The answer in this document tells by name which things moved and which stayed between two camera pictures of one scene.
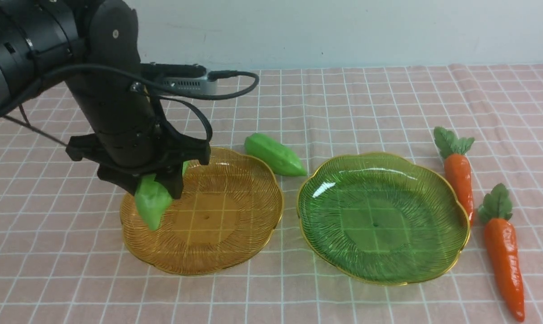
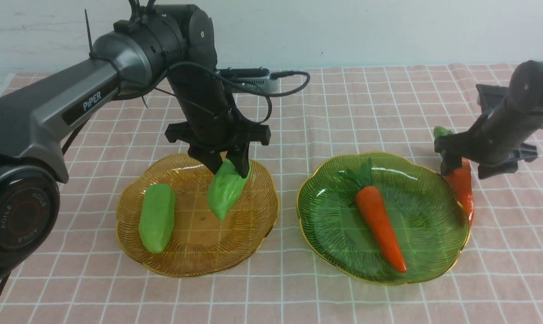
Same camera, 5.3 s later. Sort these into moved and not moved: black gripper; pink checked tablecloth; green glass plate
Moved: black gripper
Not moved: pink checked tablecloth; green glass plate
